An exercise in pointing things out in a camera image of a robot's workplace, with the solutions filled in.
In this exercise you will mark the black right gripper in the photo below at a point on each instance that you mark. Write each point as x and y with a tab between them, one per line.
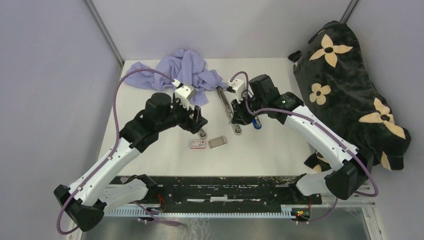
239	116

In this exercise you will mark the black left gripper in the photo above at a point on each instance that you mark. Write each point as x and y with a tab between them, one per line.
194	125

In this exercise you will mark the beige black stapler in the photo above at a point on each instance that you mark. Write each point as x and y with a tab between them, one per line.
202	134
228	111

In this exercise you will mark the red white staple box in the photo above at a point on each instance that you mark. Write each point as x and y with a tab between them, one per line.
197	144

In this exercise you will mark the blue stapler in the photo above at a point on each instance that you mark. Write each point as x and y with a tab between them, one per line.
256	123

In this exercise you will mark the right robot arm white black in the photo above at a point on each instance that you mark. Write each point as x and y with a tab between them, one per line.
349	166

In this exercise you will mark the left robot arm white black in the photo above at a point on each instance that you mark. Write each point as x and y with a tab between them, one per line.
88	199

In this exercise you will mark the purple crumpled cloth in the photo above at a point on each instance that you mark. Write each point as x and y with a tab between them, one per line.
186	66

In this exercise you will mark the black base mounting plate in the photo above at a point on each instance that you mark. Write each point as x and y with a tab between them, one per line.
226	194

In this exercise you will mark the black floral plush pillow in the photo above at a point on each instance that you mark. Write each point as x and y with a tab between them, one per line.
336	86

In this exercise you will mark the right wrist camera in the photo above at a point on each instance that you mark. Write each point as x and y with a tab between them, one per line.
237	87

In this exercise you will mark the aluminium rail frame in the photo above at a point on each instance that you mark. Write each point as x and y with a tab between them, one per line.
154	214

